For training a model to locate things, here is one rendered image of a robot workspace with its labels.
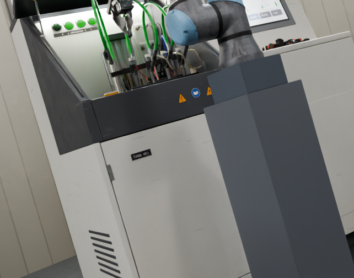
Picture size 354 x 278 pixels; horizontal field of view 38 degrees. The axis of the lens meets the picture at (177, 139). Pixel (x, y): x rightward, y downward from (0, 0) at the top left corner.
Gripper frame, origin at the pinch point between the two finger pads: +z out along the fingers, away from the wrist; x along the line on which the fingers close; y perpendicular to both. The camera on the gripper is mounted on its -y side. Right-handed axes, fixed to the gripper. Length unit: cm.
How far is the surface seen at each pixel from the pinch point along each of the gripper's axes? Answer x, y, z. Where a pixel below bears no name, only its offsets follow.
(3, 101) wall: -26, -209, -12
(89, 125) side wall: -34, 21, 36
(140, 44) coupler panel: 19.4, -32.3, -0.3
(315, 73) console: 77, 21, 39
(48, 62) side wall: -34.9, -7.8, 4.2
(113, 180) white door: -31, 21, 58
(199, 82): 15.6, 21.2, 30.2
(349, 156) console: 82, 21, 81
